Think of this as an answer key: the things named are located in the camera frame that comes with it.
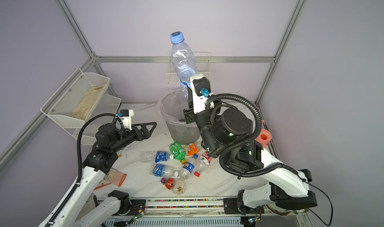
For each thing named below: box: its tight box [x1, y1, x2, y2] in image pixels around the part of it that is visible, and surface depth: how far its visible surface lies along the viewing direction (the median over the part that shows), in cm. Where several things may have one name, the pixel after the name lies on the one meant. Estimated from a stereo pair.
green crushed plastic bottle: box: [169, 141, 187, 165], surface depth 92 cm
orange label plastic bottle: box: [184, 143, 199, 156], surface depth 92 cm
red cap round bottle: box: [160, 177, 187, 195], surface depth 79 cm
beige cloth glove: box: [70, 84, 107, 121], surface depth 80 cm
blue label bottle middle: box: [149, 164, 181, 178], surface depth 83 cm
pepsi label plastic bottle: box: [179, 153, 199, 180], surface depth 84 cm
